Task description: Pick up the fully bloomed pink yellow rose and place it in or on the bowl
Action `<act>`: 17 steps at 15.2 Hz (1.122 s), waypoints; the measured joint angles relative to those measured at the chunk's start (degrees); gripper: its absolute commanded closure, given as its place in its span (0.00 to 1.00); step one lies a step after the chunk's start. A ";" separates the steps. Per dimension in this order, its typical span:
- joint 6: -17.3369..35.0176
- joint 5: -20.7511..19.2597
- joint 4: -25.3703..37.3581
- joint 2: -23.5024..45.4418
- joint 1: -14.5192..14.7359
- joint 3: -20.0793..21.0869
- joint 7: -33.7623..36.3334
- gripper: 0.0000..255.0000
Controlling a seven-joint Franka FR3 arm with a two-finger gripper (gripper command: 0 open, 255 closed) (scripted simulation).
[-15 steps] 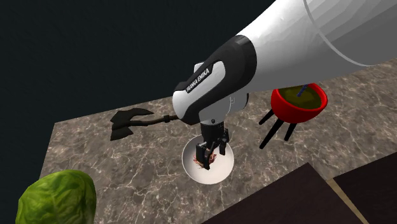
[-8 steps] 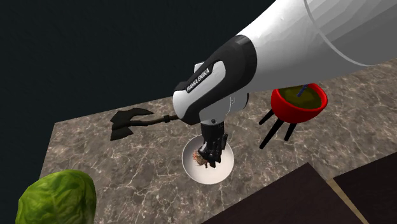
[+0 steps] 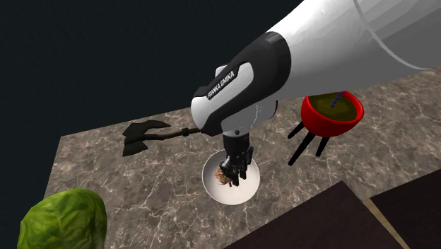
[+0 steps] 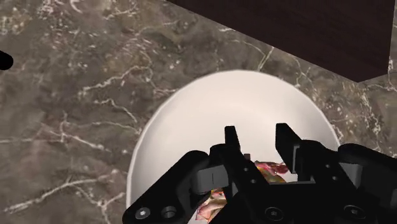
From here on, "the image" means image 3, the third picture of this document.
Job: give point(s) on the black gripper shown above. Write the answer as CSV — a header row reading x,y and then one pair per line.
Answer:
x,y
235,146

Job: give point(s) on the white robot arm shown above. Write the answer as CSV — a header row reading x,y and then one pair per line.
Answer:
x,y
320,44

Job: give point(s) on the small brown figure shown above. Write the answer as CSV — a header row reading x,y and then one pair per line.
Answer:
x,y
223,177

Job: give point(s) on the white round bowl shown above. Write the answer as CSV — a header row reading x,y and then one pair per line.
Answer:
x,y
241,191

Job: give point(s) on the red pot on black legs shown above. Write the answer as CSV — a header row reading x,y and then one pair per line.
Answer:
x,y
324,122

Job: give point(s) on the dark brown block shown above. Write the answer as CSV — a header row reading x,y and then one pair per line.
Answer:
x,y
413,210
324,224

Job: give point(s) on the black axe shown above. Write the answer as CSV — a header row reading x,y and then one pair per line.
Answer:
x,y
137,136

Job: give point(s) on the blue stick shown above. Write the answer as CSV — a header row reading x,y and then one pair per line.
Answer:
x,y
335,99

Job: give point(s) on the green lettuce head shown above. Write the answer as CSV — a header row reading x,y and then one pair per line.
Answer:
x,y
65,220

